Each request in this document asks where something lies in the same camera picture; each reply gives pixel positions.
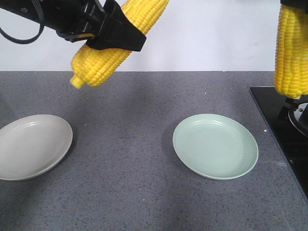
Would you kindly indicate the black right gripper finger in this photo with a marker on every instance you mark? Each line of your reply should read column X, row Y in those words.
column 299, row 4

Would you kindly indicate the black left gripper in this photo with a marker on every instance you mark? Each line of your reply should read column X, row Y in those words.
column 85, row 20

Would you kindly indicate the yellow corn cob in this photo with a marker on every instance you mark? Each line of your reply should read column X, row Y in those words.
column 94, row 67
column 291, row 55

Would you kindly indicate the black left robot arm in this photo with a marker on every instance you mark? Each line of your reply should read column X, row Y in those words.
column 42, row 12

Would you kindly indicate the black glass gas hob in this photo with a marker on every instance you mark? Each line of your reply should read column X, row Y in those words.
column 293, row 144

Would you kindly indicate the silver hob burner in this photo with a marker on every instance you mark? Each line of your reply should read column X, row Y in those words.
column 297, row 114

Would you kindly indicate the beige round plate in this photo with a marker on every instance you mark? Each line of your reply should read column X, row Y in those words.
column 33, row 145

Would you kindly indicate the pale green round plate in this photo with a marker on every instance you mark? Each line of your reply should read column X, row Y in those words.
column 215, row 147

